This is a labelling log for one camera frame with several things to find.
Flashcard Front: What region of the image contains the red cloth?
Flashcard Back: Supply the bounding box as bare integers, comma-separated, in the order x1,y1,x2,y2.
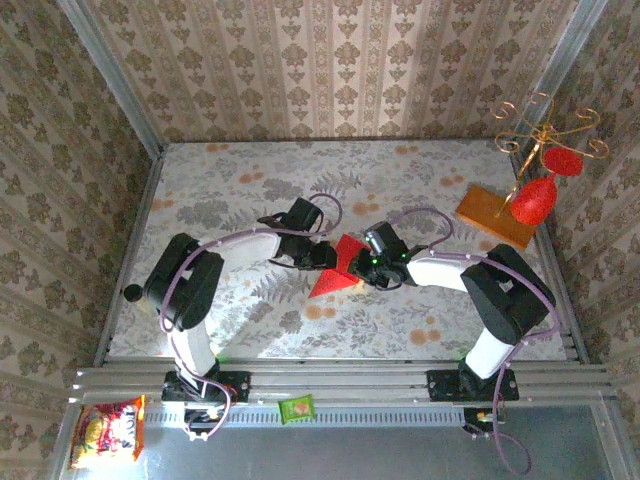
307,234,369,300

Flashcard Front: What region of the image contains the floral patterned table cover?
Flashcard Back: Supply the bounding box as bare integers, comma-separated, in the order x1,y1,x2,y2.
107,141,569,361

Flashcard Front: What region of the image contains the orange wooden block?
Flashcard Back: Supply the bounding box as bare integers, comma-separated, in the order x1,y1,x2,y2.
455,184,539,250

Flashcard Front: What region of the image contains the green snack packet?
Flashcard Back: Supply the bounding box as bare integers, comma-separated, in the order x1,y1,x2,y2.
278,393,317,426

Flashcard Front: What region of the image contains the red plastic wine glass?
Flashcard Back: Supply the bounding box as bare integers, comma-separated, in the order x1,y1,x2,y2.
510,147,584,226

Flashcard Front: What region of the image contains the small electronics board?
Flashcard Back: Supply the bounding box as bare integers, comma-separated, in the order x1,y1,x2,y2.
182,405,226,444
462,407,507,440

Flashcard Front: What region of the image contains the grey metal panel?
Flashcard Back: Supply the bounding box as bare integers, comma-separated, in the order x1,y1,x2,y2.
47,403,629,480

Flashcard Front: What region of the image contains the red yellow snack bag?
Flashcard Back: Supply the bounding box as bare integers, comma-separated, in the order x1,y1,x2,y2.
69,394,146,470

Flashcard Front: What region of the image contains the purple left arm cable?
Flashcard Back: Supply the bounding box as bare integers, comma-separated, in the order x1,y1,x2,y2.
159,193,344,444

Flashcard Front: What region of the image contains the aluminium frame rail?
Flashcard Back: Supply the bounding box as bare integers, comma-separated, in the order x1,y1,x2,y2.
69,355,619,406

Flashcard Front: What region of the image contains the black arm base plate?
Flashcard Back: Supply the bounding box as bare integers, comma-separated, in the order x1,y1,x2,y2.
427,368,520,402
160,370,251,404

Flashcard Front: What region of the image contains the grey slotted cable duct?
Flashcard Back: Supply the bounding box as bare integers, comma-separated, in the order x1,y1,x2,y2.
143,405,466,429

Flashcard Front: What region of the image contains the aluminium table side rail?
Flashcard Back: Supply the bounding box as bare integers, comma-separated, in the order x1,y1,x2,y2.
508,147,592,364
93,147,166,366

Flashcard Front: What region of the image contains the gold wire stand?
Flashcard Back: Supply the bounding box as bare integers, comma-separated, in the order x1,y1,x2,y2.
492,92,611,219

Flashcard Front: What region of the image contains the aluminium corner post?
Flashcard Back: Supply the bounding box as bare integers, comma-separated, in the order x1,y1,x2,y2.
509,0,610,151
55,0,165,157

